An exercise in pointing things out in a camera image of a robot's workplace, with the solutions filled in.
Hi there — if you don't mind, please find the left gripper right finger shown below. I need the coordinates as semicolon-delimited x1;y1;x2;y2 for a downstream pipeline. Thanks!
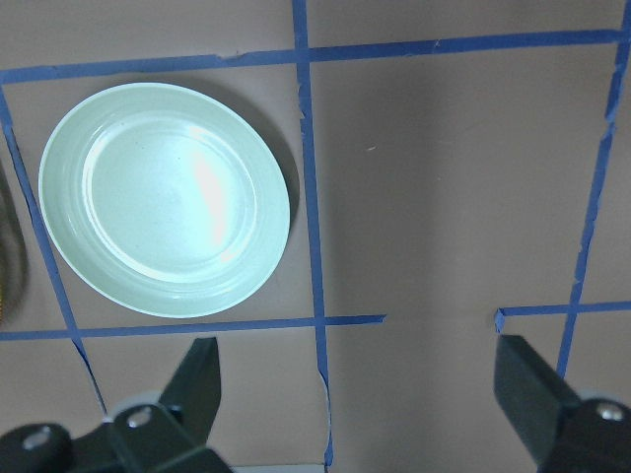
493;335;581;463

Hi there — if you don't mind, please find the wicker basket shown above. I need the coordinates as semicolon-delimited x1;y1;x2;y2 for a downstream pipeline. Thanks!
1;169;29;328

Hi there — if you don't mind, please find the light green plate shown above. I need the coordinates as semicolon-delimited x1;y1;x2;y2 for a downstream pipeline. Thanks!
38;83;290;318

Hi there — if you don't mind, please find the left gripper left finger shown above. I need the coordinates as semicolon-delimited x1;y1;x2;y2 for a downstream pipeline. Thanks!
159;337;220;444

